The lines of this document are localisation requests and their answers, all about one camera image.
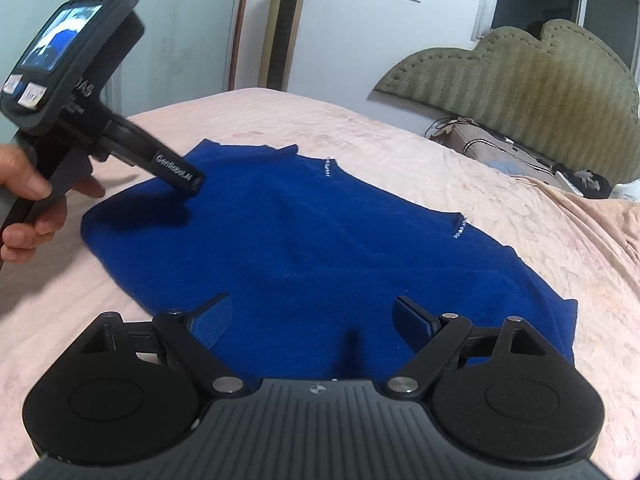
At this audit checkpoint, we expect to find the gold tower air conditioner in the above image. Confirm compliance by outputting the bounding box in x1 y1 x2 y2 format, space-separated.
259 0 314 92

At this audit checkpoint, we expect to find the person's left hand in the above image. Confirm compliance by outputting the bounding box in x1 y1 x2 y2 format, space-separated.
0 143 107 264

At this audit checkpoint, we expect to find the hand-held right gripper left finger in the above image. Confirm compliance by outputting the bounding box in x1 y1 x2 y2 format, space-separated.
92 292 247 397

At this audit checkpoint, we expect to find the frosted glass door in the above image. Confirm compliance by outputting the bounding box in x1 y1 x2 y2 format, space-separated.
112 0 252 117

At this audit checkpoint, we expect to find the black cloth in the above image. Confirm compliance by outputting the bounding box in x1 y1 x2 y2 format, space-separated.
552 163 613 199

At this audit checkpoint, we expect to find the peach bed blanket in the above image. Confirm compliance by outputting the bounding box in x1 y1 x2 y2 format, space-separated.
0 87 640 463

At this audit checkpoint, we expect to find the blue beaded sweater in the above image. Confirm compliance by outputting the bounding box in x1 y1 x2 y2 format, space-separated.
81 141 580 392

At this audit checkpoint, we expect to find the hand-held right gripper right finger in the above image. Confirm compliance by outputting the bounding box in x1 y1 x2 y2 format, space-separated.
384 295 547 398

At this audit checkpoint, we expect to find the olive green padded headboard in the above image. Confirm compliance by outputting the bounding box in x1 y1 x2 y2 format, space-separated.
373 18 640 187

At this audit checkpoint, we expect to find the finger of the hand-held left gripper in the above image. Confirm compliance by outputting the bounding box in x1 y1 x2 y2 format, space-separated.
102 110 207 197

